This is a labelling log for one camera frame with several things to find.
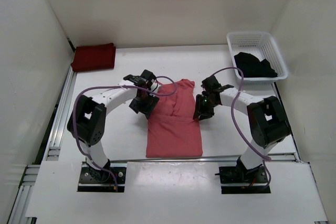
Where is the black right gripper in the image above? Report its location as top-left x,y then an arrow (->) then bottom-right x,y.
193,94 -> 218,120

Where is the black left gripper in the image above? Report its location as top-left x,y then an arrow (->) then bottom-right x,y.
129,91 -> 160,119

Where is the pink t-shirt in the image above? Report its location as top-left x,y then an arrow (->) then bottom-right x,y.
146,79 -> 203,158

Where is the dark red t-shirt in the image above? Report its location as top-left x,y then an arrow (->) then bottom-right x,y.
71,43 -> 116,72

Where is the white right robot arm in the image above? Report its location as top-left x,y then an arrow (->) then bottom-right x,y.
193,76 -> 291,183

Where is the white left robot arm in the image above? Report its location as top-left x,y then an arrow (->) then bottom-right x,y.
67,70 -> 159,184

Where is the black t-shirt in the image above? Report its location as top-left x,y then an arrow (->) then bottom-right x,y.
234,52 -> 278,78

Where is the white plastic basket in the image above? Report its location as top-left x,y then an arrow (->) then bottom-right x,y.
226,31 -> 288,84

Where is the aluminium table edge rail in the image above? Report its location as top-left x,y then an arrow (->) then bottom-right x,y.
43,146 -> 298,162

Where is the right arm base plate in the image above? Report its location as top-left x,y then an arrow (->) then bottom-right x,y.
215,166 -> 271,195

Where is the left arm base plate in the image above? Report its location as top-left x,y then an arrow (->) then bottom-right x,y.
77,162 -> 127,193

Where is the aluminium side frame rail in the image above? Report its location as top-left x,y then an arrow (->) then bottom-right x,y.
7,69 -> 76,223

